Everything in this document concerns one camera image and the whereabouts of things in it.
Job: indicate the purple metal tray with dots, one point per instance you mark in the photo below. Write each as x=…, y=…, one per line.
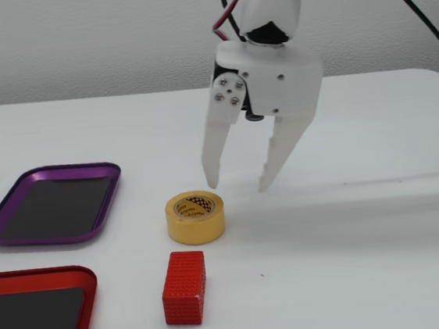
x=11, y=237

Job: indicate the black mat in purple tray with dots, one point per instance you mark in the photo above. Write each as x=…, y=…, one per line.
x=55, y=205

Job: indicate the small black gripper camera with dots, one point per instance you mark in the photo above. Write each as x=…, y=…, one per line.
x=254, y=117

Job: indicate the yellow masking tape roll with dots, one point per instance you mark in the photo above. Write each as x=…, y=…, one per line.
x=196, y=226

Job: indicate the red textured block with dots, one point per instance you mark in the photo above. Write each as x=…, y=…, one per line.
x=183, y=290

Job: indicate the red metal tray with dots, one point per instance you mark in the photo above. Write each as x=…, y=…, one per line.
x=88, y=288

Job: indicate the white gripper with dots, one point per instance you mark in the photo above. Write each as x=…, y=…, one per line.
x=280, y=87

